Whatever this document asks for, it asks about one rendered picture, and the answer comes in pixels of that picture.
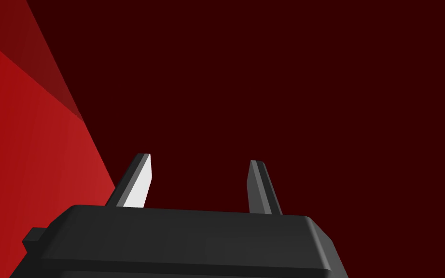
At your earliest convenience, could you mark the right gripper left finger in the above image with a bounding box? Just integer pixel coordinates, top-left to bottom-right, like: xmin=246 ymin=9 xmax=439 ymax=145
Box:
xmin=104 ymin=153 xmax=153 ymax=209

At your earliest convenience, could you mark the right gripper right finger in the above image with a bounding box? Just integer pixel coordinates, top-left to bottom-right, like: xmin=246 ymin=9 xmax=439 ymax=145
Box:
xmin=246 ymin=160 xmax=283 ymax=216

